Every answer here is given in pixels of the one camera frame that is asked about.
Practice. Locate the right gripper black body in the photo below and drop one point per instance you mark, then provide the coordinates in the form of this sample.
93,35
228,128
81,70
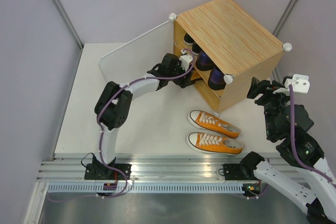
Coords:
272,103

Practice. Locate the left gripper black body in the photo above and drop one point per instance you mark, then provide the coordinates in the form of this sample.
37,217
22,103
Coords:
181,81

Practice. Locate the gold heeled shoe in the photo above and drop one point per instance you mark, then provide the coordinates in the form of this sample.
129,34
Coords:
195,77

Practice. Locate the black canvas sneaker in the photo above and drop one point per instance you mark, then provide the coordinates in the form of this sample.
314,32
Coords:
188,40
196,49

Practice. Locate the purple loafer shoe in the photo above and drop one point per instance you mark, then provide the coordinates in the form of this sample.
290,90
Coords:
216,79
204,62

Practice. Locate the wooden two-shelf shoe cabinet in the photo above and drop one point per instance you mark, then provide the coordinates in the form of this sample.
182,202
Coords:
237,44

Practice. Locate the orange canvas sneaker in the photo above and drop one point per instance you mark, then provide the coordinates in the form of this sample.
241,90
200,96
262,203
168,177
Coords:
214,144
206,121

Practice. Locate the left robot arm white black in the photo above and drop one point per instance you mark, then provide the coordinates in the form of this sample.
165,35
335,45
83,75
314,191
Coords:
112,108

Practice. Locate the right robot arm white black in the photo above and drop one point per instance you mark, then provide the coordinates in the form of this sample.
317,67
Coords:
289,124

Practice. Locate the white translucent cabinet door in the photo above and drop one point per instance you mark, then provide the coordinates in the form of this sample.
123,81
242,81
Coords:
133,59

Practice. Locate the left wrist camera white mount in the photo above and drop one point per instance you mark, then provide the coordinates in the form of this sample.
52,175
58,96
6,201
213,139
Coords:
187,60

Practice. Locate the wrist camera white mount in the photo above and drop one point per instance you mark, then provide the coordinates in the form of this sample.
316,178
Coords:
300,84
187,60

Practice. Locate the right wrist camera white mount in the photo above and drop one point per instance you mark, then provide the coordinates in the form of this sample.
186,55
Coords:
300,84

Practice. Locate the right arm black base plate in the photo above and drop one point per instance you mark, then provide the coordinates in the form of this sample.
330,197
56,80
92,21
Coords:
231,172

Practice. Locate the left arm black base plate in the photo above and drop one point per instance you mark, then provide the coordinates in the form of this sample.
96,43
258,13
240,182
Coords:
100,172

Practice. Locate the white slotted cable duct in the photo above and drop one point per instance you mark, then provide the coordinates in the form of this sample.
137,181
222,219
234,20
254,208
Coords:
160,188

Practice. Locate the aluminium rail frame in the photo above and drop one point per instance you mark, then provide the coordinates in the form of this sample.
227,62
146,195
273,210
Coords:
143,170

